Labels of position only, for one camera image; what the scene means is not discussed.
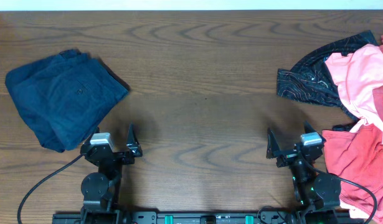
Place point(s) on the folded navy blue garment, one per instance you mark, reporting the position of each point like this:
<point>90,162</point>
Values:
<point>64,97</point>

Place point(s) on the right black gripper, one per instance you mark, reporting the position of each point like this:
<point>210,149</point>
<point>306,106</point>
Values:
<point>274,152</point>

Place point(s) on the red orange t-shirt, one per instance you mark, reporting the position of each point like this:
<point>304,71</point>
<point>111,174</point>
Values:
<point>358,157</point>

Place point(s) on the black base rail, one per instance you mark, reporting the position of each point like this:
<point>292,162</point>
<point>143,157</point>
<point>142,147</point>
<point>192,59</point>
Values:
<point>267,216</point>

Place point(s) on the black patterned garment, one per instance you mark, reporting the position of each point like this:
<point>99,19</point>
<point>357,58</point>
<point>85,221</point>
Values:
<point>309,80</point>

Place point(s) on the light pink garment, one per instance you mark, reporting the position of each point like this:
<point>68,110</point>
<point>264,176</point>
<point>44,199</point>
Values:
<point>356,75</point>

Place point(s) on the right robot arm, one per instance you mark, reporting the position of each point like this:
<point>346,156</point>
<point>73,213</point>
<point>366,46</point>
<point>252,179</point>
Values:
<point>315,191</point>

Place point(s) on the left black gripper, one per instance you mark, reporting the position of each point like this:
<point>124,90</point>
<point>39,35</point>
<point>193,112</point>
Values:
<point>133,149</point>

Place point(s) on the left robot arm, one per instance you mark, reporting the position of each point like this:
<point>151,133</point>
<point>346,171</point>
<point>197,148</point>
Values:
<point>101,189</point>

